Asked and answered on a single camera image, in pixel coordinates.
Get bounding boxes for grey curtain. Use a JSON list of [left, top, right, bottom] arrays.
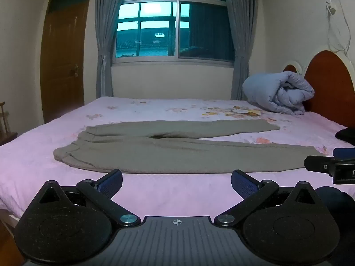
[[226, 0, 258, 100], [95, 0, 123, 98]]

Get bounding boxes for brown wooden door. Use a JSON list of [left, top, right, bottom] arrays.
[[40, 0, 90, 123]]

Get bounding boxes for aluminium frame window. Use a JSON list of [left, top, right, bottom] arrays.
[[114, 0, 235, 63]]

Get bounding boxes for grey knit pants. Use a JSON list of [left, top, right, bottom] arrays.
[[53, 119, 319, 174]]

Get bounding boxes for red cream headboard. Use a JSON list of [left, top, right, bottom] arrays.
[[284, 47, 354, 127]]

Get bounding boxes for grey left curtain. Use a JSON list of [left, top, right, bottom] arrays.
[[95, 0, 123, 98]]

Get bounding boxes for rolled light blue duvet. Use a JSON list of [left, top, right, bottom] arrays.
[[243, 71, 315, 115]]

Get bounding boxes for wooden chair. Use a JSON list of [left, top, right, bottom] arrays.
[[0, 102, 18, 146]]

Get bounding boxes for white wall cable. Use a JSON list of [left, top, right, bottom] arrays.
[[324, 0, 351, 57]]

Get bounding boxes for grey right curtain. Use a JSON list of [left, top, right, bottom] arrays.
[[226, 0, 258, 100]]

